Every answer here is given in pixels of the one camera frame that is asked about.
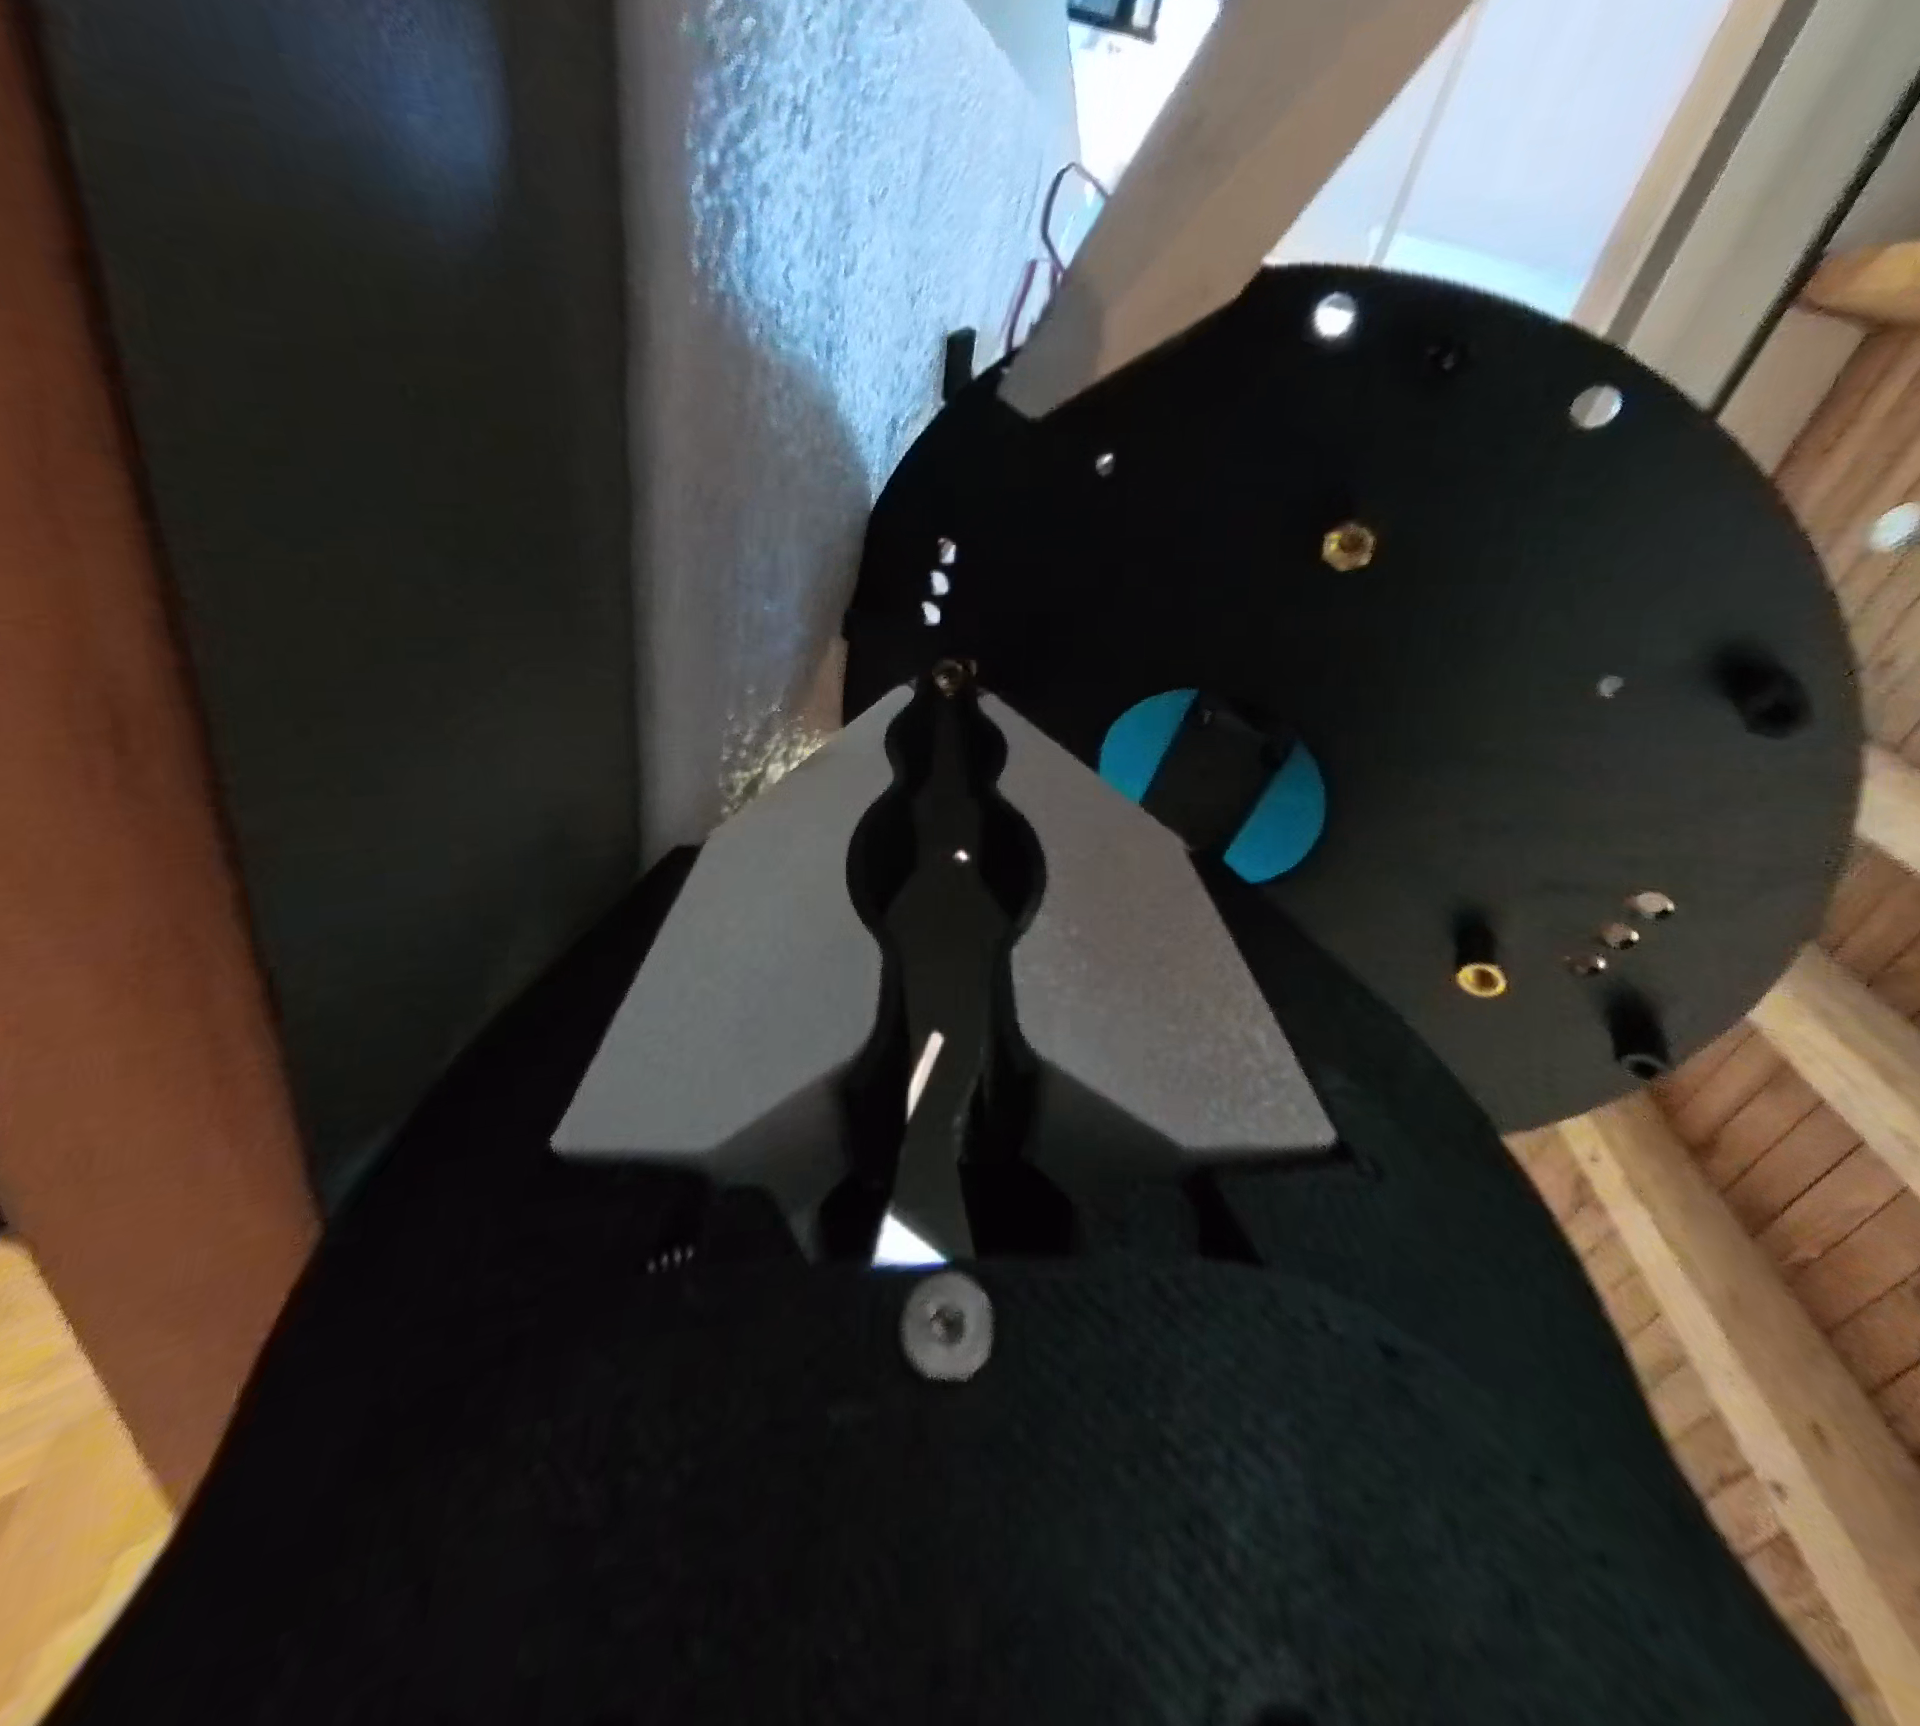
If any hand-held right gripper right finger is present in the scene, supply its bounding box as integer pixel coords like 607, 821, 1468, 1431
952, 688, 1339, 1259

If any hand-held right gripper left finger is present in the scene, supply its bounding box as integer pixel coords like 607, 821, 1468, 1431
552, 681, 961, 1263

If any blue and black toy robot arm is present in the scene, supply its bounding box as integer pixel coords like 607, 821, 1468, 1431
839, 262, 1865, 1136

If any dark desk with wooden edge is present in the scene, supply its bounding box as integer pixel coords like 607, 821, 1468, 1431
0, 0, 640, 1510

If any grey foam mat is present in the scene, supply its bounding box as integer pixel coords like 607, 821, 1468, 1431
605, 0, 1090, 857

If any short red servo cable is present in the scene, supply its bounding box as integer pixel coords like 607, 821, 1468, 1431
941, 162, 1109, 396

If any white post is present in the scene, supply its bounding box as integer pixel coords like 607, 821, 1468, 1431
1020, 0, 1869, 415

